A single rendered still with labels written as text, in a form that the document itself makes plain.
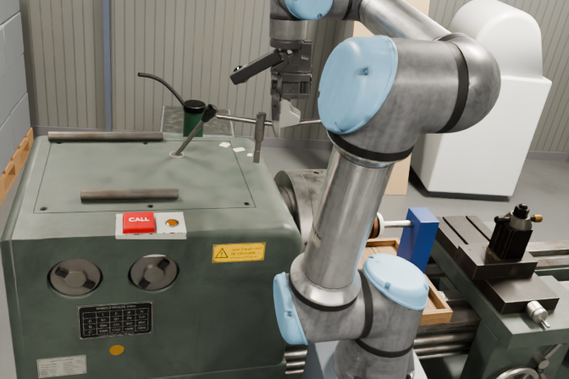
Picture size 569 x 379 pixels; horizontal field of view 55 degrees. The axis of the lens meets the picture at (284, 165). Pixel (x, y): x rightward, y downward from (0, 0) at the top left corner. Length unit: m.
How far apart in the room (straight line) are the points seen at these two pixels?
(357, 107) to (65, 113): 3.95
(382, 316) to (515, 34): 3.19
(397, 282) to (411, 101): 0.38
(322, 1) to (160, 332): 0.76
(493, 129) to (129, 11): 2.69
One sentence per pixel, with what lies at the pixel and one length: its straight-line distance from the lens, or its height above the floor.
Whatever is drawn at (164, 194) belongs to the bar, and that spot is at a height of 1.27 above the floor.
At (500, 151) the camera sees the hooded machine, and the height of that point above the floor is 0.43.
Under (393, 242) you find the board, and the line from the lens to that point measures 1.86.
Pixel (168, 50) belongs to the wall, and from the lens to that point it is 4.23.
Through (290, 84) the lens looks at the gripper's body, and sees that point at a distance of 1.15.
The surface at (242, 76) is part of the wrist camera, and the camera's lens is 1.16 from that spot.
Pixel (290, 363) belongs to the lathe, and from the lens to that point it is 1.58.
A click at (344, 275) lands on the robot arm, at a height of 1.38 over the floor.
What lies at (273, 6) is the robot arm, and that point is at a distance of 1.12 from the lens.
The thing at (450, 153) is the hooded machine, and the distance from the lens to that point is 4.07.
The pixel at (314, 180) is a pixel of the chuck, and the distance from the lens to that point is 1.40.
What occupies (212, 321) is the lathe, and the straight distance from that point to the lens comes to 1.27.
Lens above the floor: 1.88
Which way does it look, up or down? 26 degrees down
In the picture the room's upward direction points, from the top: 8 degrees clockwise
